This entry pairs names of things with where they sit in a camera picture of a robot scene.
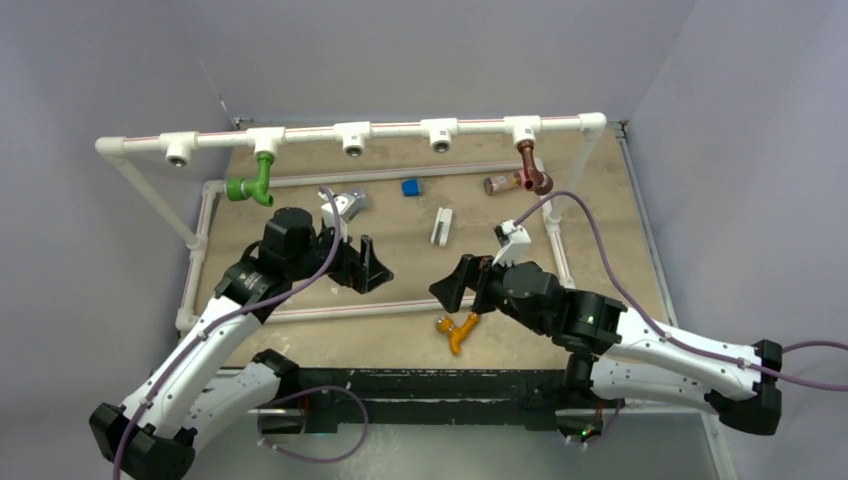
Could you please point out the brown water faucet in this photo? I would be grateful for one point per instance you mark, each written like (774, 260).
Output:
(535, 180)

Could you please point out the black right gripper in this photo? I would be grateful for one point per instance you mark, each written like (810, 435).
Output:
(478, 273)

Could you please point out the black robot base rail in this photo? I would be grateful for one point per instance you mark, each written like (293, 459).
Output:
(537, 400)

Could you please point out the orange water faucet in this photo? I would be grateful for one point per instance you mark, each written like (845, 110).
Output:
(457, 334)

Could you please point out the white plastic clip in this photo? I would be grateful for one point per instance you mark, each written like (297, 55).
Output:
(441, 229)

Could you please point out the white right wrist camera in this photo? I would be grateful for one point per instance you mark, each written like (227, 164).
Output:
(514, 241)

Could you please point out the pink capped small bottle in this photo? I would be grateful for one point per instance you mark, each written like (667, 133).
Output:
(501, 183)

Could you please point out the blue cube block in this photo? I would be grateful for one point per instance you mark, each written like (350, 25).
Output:
(411, 188)

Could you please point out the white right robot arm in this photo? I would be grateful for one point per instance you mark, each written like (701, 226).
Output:
(616, 354)

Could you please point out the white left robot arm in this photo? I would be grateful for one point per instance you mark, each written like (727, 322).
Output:
(156, 432)

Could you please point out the white PVC pipe frame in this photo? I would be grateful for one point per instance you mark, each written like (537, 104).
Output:
(179, 147)

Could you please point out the green water faucet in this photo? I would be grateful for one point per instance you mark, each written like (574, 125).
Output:
(257, 188)

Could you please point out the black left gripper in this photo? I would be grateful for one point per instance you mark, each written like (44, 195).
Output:
(359, 270)

